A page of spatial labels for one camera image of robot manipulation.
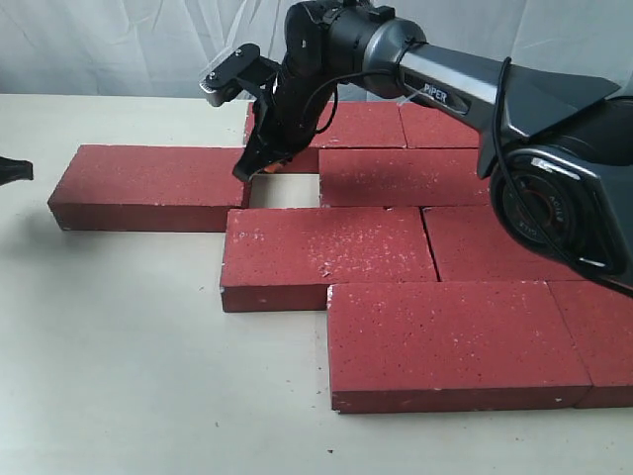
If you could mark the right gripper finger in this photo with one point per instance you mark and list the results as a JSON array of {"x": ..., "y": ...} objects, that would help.
[{"x": 257, "y": 159}]

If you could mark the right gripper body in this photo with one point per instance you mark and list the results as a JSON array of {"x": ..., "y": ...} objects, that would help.
[{"x": 287, "y": 120}]

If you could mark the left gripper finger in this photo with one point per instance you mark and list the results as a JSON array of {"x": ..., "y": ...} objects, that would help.
[{"x": 12, "y": 170}]

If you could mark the red brick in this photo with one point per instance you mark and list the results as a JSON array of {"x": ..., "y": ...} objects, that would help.
[
  {"x": 355, "y": 125},
  {"x": 428, "y": 128},
  {"x": 134, "y": 188},
  {"x": 600, "y": 323},
  {"x": 450, "y": 347},
  {"x": 286, "y": 259}
]

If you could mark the red brick under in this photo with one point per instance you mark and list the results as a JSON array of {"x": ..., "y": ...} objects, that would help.
[{"x": 400, "y": 177}]

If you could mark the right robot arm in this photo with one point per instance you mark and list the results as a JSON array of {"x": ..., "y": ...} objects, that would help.
[{"x": 556, "y": 148}]

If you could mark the red brick second row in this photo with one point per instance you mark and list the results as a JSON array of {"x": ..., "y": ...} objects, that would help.
[{"x": 468, "y": 244}]

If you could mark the white backdrop cloth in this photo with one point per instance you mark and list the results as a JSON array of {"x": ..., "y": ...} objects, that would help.
[{"x": 162, "y": 48}]

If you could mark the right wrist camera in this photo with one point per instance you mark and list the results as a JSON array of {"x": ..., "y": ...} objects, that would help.
[{"x": 244, "y": 70}]

